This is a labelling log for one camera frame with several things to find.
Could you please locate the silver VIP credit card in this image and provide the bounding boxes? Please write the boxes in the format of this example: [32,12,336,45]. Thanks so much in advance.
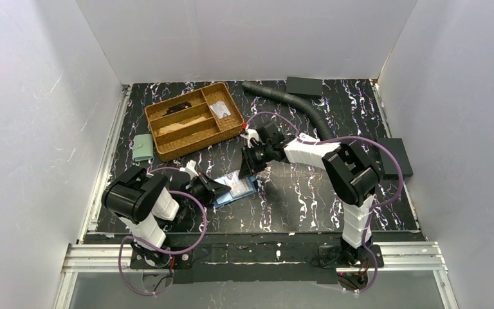
[222,171,255,200]

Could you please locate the light blue card holder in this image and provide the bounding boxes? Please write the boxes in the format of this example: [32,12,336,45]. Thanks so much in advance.
[213,170,257,209]

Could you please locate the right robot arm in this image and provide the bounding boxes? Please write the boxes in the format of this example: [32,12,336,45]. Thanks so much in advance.
[239,124,381,250]

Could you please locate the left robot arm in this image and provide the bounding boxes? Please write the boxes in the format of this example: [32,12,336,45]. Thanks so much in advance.
[101,165,232,256]

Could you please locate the white card in tray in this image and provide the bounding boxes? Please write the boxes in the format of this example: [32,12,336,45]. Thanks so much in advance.
[209,100,232,119]

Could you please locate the wooden utensil in tray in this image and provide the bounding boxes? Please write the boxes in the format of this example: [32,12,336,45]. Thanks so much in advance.
[158,117,206,135]

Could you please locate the woven wicker organizer tray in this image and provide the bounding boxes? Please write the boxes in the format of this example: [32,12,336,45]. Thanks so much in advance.
[144,82,245,162]

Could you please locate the black flat box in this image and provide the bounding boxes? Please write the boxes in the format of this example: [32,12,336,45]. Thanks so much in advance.
[286,77,323,98]

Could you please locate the green small wallet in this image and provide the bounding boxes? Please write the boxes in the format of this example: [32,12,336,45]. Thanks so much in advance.
[132,134,154,162]

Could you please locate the black item in tray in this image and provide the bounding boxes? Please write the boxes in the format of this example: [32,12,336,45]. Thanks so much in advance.
[163,101,192,116]

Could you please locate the black box right side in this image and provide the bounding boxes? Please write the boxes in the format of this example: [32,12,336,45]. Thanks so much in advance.
[376,137,414,180]

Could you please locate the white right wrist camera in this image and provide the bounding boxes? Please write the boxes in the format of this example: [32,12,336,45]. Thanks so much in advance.
[240,124,260,148]

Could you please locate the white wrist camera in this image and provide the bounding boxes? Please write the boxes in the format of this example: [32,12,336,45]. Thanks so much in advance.
[240,124,260,148]
[179,160,198,179]

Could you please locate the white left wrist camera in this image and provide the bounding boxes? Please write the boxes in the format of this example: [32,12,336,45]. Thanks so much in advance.
[179,160,198,179]

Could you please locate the black corrugated hose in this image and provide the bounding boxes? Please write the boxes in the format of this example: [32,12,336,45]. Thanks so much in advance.
[242,80,337,142]

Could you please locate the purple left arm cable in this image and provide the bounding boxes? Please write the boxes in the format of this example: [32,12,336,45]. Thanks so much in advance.
[118,166,208,297]

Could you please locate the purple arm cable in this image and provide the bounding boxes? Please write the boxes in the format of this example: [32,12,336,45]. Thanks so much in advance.
[118,166,208,297]
[246,111,403,295]

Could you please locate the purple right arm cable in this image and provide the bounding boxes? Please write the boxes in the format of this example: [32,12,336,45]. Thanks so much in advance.
[246,111,403,295]

